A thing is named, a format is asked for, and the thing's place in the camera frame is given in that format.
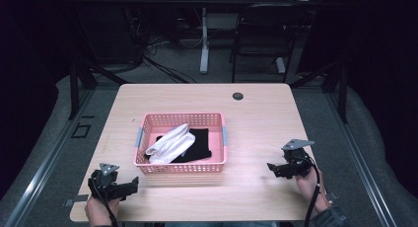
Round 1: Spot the pink plastic basket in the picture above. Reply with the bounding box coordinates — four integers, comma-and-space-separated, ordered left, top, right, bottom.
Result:
133, 113, 229, 175

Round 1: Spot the white desk foot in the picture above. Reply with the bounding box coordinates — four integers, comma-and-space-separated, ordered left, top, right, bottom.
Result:
275, 56, 287, 74

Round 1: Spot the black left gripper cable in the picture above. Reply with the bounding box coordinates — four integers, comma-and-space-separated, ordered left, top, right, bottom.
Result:
91, 177, 119, 227

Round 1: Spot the aluminium floor rail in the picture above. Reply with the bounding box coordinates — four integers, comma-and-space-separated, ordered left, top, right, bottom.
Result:
323, 88, 399, 227
2, 88, 97, 227

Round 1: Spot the black metal chair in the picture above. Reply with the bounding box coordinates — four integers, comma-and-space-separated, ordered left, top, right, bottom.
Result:
229, 2, 310, 85

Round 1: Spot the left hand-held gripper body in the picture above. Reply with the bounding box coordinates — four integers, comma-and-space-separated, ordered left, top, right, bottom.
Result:
87, 162, 132, 202

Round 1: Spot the white desk leg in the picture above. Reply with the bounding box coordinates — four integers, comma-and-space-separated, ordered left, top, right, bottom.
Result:
199, 7, 211, 75

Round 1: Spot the bundle of floor cables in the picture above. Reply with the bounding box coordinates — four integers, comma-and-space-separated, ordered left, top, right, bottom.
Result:
122, 6, 199, 85

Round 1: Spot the white sock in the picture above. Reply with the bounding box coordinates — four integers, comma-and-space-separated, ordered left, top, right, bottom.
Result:
145, 122, 197, 165

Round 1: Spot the black sock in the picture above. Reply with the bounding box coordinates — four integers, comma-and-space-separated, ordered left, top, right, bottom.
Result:
144, 127, 213, 164

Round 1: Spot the black frame post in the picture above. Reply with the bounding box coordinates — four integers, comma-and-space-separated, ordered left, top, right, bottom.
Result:
68, 59, 81, 121

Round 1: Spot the person's left hand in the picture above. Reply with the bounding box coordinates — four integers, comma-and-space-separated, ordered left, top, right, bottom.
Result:
84, 193, 121, 227

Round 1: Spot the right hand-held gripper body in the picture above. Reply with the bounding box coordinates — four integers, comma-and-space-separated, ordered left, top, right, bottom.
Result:
280, 138, 315, 180

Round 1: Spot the person's right hand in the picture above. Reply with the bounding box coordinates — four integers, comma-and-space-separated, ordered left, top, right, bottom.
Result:
294, 169, 330, 214

